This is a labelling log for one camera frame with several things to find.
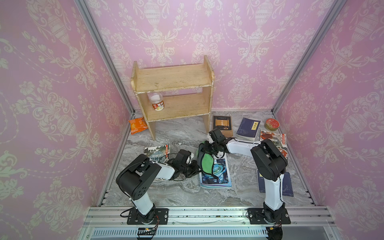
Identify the grey-green illustrated Chinese book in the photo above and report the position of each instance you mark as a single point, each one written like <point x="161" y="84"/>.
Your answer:
<point x="158" y="153"/>

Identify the orange snack packet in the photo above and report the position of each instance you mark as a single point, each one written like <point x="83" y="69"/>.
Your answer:
<point x="138" y="125"/>

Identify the red round tin can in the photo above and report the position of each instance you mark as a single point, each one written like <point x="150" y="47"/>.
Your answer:
<point x="272" y="124"/>

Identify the dark purple book yellow label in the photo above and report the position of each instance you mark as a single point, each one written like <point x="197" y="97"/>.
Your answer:
<point x="248" y="129"/>

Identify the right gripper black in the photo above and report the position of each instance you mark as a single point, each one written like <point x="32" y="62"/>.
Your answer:
<point x="206" y="148"/>

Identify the black and tan book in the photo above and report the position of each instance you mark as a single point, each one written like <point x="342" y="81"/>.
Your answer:
<point x="224" y="123"/>

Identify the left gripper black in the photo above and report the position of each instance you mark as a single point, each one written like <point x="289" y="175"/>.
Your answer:
<point x="195" y="167"/>

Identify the dark blue book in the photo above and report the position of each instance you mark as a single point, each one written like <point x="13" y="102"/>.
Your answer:
<point x="287" y="184"/>

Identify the wooden two-tier shelf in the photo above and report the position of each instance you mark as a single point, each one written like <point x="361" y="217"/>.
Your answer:
<point x="162" y="79"/>

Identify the white book blue swirl cover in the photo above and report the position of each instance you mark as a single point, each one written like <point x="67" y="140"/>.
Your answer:
<point x="221" y="170"/>

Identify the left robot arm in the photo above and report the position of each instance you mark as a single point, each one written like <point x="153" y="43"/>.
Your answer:
<point x="135" y="180"/>

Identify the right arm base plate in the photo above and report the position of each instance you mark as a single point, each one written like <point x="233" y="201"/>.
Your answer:
<point x="261" y="216"/>

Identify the white plastic jar red label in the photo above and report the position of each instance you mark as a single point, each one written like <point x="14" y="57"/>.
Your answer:
<point x="157" y="101"/>

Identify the red illustrated Chinese book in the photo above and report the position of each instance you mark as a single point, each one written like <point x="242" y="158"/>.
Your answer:
<point x="280" y="141"/>

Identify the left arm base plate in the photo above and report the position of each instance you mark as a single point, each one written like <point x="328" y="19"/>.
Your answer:
<point x="155" y="216"/>

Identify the green cloth with black trim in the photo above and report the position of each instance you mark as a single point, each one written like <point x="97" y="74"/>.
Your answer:
<point x="205" y="160"/>

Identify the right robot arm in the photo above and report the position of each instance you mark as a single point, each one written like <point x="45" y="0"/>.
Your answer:
<point x="270" y="162"/>

